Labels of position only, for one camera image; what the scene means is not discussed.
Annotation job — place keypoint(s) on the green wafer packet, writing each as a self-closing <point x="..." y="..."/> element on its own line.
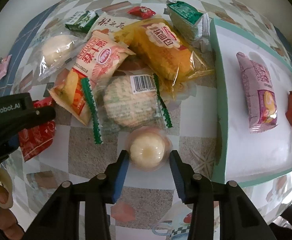
<point x="185" y="17"/>

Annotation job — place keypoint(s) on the dark green white packet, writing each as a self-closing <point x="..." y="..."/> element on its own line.
<point x="81" y="20"/>

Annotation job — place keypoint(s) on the pink orange chip packet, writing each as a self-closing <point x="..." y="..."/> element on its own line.
<point x="96" y="62"/>

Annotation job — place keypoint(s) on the clear cup white jelly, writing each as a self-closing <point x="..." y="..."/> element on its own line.
<point x="147" y="150"/>

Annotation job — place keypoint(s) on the white round bun packet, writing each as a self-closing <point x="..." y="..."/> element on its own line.
<point x="56" y="48"/>

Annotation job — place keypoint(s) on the pink candy wrapper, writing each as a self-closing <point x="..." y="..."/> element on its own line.
<point x="4" y="66"/>

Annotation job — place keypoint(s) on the white packet black script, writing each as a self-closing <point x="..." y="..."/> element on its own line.
<point x="111" y="22"/>

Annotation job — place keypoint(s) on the person's left hand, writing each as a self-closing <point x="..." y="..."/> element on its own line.
<point x="8" y="227"/>

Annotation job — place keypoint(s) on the pink purple snack packet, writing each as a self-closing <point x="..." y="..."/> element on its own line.
<point x="259" y="90"/>

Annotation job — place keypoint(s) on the white box teal rim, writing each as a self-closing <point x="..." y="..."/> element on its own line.
<point x="235" y="130"/>

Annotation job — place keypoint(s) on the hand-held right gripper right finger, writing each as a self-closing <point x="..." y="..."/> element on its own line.
<point x="177" y="177"/>

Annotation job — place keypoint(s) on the round rice cracker packet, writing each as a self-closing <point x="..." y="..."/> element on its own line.
<point x="128" y="105"/>

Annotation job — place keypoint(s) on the yellow bread packet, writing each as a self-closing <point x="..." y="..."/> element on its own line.
<point x="160" y="52"/>

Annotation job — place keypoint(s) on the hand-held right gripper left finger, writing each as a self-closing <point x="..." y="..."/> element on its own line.
<point x="119" y="180"/>

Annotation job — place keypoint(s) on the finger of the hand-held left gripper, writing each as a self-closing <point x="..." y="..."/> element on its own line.
<point x="10" y="143"/>
<point x="42" y="115"/>

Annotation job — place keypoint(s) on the small red candy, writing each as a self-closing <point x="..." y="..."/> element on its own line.
<point x="141" y="11"/>

